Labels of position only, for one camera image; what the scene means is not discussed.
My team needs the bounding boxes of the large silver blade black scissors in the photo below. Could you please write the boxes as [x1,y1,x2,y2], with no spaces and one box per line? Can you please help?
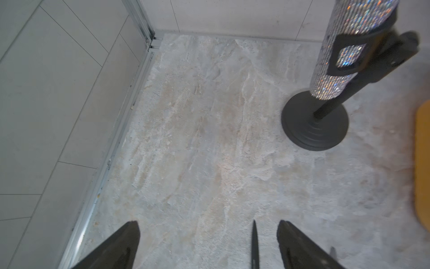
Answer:
[329,247,338,261]

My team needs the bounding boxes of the black yellow handled scissors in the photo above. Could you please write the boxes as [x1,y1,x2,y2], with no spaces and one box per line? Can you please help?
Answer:
[251,220,260,269]

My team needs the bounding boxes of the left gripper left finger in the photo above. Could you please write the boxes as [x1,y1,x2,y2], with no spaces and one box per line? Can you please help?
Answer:
[73,221,140,269]

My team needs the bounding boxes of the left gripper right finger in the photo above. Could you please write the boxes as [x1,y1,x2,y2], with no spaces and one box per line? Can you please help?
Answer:
[277,220,343,269]

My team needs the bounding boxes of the yellow plastic storage box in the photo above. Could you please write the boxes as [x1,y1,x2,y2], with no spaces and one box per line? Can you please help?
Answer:
[414,100,430,231]

